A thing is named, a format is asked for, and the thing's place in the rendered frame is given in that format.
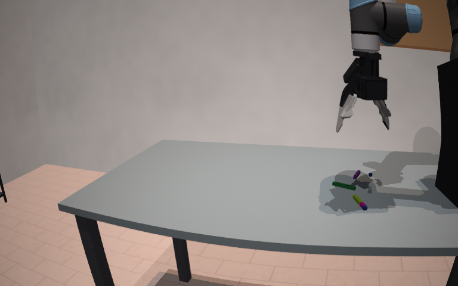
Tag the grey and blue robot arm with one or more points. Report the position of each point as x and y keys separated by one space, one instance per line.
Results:
x=378 y=17

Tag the olive green rectangular rod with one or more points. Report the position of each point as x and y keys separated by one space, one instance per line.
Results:
x=357 y=199

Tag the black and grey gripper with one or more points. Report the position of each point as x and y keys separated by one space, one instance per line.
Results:
x=375 y=88

